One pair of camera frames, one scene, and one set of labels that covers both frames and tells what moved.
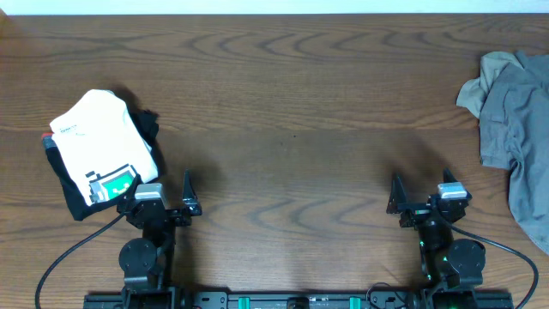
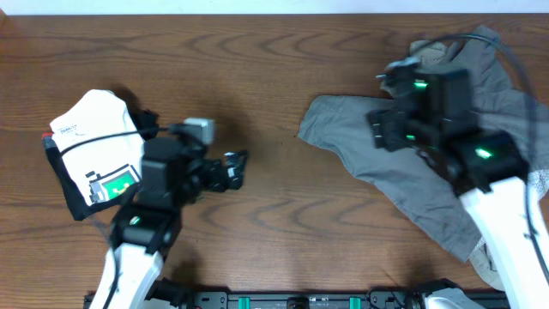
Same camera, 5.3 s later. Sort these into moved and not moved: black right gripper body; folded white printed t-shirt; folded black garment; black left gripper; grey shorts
Moved: grey shorts; black left gripper; black right gripper body
Not moved: folded black garment; folded white printed t-shirt
